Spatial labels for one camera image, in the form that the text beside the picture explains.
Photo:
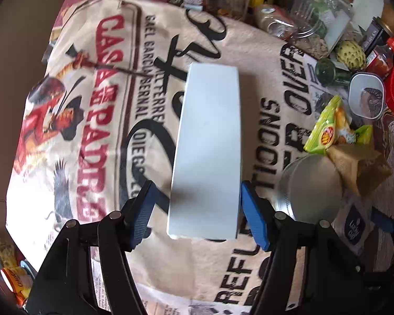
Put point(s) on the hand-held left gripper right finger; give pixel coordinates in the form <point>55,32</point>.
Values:
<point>254,216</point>

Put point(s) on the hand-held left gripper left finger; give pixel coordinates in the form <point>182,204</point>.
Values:
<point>141,215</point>

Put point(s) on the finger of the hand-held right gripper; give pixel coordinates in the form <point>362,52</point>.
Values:
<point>382,221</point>

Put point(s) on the white cardboard box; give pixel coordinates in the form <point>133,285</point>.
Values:
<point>207,151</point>

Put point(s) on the crumpled brown paper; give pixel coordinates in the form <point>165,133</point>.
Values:
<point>358,167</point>

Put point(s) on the round silver metal tin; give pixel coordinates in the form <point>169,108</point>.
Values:
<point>308,190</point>

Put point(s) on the printed tablecloth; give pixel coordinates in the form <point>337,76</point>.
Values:
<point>95,137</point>

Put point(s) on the green snack packet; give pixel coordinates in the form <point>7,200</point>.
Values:
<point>328,131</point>

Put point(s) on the white square plastic container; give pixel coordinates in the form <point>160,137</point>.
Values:
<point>356,95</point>

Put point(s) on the yellow snack packet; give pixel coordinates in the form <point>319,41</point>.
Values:
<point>14,277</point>

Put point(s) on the green glass bottle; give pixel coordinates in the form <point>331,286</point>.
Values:
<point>328,71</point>

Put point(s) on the red sauce bottle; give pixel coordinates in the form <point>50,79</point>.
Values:
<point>381,59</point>

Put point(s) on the custard apple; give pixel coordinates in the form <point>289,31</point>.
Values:
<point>348,52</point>

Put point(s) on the dark jar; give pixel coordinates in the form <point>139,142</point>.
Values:
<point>377,31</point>

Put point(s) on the small clear spice jar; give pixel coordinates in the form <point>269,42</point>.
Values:
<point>272,19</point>

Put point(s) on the clear jar gold lid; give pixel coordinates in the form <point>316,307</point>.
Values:
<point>312,10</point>

